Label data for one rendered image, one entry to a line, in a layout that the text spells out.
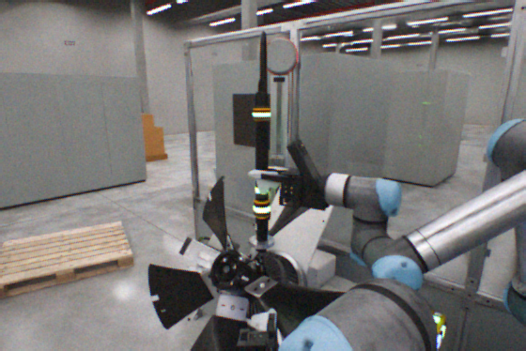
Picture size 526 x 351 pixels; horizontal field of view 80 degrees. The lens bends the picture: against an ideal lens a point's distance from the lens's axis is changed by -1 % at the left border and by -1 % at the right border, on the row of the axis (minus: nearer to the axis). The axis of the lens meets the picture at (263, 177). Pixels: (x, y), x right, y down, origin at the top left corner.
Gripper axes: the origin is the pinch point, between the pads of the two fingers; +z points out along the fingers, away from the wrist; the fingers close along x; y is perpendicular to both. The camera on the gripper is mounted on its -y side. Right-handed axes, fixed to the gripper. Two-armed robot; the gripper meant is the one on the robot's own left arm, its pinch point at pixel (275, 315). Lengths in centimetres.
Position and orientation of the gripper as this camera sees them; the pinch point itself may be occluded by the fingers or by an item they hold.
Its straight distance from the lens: 87.2
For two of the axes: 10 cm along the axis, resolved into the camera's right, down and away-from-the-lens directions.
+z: 0.8, -2.4, 9.7
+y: -9.9, 0.9, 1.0
